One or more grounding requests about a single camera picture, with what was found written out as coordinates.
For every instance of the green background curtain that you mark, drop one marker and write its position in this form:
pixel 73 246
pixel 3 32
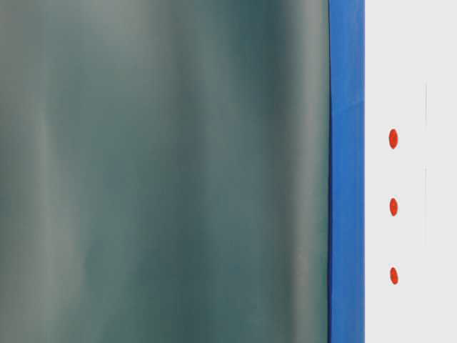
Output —
pixel 164 171

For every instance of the middle red dot mark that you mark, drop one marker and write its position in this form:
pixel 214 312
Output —
pixel 393 206

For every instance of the white paper sheet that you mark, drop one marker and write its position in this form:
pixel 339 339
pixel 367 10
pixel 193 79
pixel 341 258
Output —
pixel 410 86

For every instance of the red dot mark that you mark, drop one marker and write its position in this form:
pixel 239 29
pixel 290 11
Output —
pixel 393 274
pixel 393 206
pixel 393 138

